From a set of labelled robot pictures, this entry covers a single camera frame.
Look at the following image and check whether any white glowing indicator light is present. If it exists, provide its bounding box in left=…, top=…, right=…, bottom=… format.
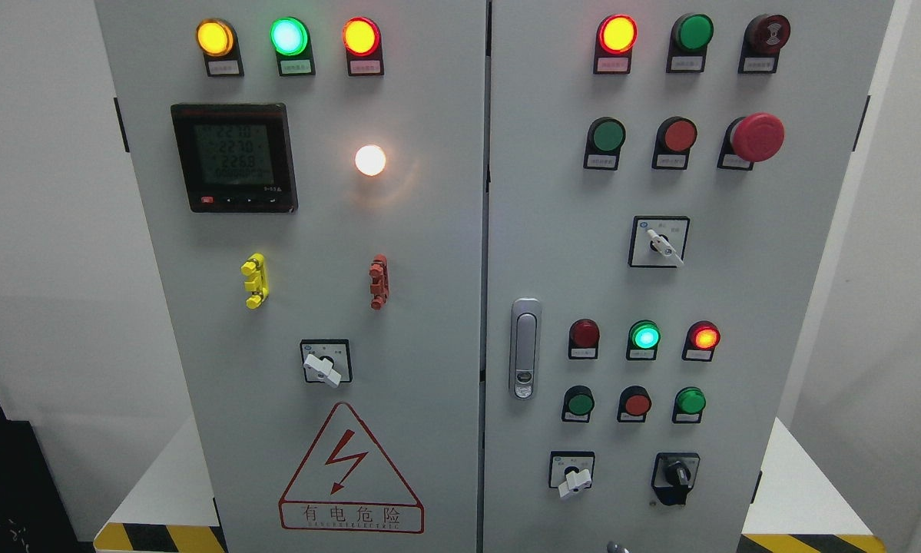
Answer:
left=354, top=144, right=387, bottom=177

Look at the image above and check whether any black key selector switch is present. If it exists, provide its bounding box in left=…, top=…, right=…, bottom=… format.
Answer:
left=652, top=452, right=701, bottom=506

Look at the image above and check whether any red push button lower middle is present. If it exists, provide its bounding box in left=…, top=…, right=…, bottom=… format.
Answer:
left=617, top=386, right=652, bottom=422

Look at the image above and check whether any green indicator light top left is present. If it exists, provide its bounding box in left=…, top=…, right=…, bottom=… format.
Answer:
left=270, top=17, right=310, bottom=57

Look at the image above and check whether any green indicator light top right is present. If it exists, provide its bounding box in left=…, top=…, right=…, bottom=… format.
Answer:
left=672, top=13, right=715, bottom=54

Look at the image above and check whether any grey electrical control cabinet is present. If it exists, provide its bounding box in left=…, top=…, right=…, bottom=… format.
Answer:
left=95, top=1, right=893, bottom=552

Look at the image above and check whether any red terminal connector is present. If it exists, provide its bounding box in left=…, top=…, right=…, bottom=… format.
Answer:
left=369, top=254, right=389, bottom=310

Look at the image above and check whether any red electrical hazard warning sticker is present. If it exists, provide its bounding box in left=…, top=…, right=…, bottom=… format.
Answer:
left=278, top=402, right=425, bottom=533

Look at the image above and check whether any red-orange indicator light top left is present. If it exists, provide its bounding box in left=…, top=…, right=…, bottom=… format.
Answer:
left=342, top=15, right=380, bottom=57

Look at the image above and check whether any black box with antenna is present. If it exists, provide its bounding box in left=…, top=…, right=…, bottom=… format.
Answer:
left=0, top=405, right=82, bottom=552

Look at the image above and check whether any dark red buzzer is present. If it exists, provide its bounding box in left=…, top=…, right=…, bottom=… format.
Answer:
left=744, top=14, right=791, bottom=56

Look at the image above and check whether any red indicator light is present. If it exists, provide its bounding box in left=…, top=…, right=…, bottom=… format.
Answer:
left=686, top=320, right=721, bottom=351
left=569, top=319, right=600, bottom=349
left=597, top=14, right=637, bottom=55

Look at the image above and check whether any yellow terminal connector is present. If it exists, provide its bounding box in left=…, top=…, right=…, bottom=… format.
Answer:
left=241, top=252, right=268, bottom=310

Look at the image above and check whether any green push button lower right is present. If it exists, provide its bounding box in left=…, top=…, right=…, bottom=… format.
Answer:
left=672, top=386, right=707, bottom=422

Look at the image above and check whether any silver door latch handle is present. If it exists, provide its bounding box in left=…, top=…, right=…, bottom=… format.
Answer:
left=509, top=298, right=542, bottom=400

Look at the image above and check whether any white rotary selector switch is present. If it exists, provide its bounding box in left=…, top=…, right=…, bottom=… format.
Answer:
left=549, top=449, right=596, bottom=501
left=300, top=339, right=353, bottom=389

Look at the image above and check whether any red emergency stop mushroom button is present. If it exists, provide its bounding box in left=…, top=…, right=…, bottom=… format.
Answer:
left=728, top=112, right=786, bottom=162

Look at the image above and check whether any black digital power meter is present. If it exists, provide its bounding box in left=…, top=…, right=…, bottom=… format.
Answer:
left=170, top=104, right=299, bottom=213

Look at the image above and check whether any red push button upper row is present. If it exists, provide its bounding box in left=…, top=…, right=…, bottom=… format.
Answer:
left=657, top=117, right=698, bottom=154

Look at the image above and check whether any green push button upper row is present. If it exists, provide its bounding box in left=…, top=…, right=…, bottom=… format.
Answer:
left=587, top=117, right=626, bottom=155

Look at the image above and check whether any red indicator light lower left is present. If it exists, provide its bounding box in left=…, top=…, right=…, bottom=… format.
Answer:
left=569, top=319, right=600, bottom=349

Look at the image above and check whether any yellow indicator light top left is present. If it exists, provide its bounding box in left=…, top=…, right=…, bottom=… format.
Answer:
left=194, top=18, right=235, bottom=58

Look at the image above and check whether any green indicator light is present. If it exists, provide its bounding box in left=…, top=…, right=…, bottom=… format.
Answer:
left=270, top=17, right=310, bottom=57
left=628, top=320, right=661, bottom=350
left=672, top=13, right=715, bottom=54

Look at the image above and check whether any green push button lower left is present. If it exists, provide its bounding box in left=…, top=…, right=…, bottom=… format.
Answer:
left=562, top=386, right=596, bottom=422

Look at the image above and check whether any upper right white selector switch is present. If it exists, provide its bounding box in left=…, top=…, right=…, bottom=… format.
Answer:
left=628, top=216, right=691, bottom=267

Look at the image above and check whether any lower white rotary selector switch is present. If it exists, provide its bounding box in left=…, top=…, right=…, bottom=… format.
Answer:
left=549, top=449, right=596, bottom=501

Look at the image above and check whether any left white rotary selector switch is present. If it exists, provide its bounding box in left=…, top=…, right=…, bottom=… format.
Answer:
left=300, top=339, right=353, bottom=389

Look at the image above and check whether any red indicator light top right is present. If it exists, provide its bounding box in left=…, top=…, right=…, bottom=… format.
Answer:
left=597, top=14, right=637, bottom=55

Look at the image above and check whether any white platform with hazard stripes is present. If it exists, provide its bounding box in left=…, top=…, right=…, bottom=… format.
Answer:
left=91, top=419, right=886, bottom=552

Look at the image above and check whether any green indicator light lower middle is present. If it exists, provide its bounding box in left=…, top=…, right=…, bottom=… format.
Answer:
left=628, top=320, right=661, bottom=350

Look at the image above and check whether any red indicator light lower right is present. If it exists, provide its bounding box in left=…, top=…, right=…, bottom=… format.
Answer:
left=686, top=320, right=721, bottom=351

